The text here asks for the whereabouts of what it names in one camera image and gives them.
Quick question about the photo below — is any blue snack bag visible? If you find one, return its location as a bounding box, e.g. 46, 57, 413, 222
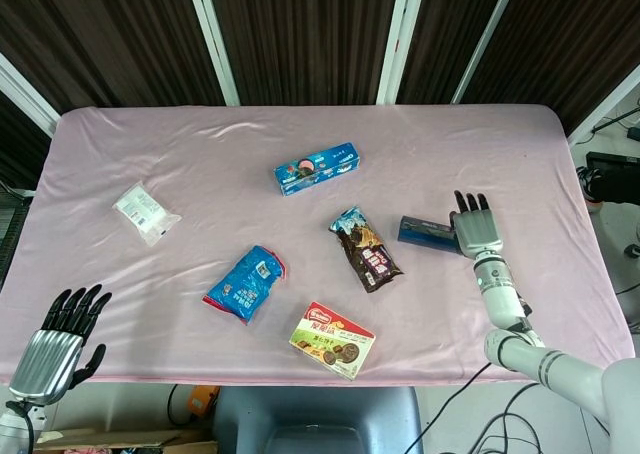
201, 245, 290, 327

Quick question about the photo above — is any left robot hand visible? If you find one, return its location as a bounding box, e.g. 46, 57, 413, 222
8, 283, 113, 406

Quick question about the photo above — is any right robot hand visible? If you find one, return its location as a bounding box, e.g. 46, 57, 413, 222
448, 190, 505, 260

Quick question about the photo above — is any dark brown chocolate snack bag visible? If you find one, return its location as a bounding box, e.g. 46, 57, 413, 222
328, 205, 405, 294

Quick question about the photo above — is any blue Oreo cookie box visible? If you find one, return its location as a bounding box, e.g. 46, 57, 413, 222
272, 141, 362, 198

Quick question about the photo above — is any red green Nestle wafer box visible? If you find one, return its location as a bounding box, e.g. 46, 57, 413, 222
288, 301, 377, 381

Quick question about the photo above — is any orange device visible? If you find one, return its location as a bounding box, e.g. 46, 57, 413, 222
187, 385, 221, 419

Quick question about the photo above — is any black cable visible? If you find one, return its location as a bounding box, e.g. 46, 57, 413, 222
167, 384, 194, 428
419, 361, 495, 454

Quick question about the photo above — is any white partition frame post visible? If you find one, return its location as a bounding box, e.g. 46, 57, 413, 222
452, 0, 522, 104
0, 52, 61, 138
183, 0, 240, 107
567, 63, 640, 145
375, 0, 429, 106

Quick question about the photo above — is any blue glasses case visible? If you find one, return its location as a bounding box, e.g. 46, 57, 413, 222
398, 215, 461, 255

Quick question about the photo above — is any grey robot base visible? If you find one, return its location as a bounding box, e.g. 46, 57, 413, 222
212, 386, 424, 454

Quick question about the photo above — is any white tissue packet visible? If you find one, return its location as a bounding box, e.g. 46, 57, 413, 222
111, 181, 182, 248

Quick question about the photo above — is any cardboard box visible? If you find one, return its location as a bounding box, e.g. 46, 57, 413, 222
33, 427, 219, 454

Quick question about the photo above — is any pink tablecloth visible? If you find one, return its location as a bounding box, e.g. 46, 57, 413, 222
0, 104, 636, 388

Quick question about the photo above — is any dark slatted partition panel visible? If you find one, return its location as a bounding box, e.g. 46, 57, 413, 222
204, 0, 401, 107
462, 0, 640, 138
0, 0, 226, 115
397, 0, 509, 106

